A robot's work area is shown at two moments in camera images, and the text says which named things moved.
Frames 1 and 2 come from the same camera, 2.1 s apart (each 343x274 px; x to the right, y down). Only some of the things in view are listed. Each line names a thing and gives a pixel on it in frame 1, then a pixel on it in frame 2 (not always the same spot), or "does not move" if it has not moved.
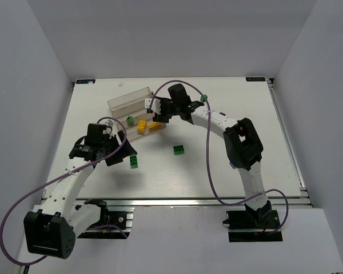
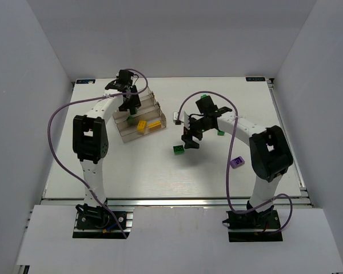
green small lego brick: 130,120 does not move
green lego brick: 178,149 does not move
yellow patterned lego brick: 142,125 does not move
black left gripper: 113,149 to 131,100
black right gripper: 163,109 to 192,129
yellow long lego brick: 154,126 does not move
